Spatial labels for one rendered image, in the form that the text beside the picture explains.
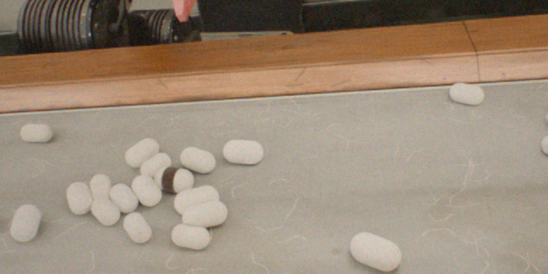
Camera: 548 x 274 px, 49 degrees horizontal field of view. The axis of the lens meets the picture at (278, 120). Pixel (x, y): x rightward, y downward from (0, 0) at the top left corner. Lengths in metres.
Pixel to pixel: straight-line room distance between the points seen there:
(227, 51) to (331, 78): 0.14
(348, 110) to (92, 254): 0.29
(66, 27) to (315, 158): 0.49
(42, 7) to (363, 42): 0.49
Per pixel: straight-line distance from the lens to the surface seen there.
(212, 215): 0.49
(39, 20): 0.96
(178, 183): 0.53
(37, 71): 0.80
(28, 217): 0.55
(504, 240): 0.48
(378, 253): 0.43
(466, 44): 0.70
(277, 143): 0.58
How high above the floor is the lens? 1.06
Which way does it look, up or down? 32 degrees down
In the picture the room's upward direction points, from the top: 8 degrees counter-clockwise
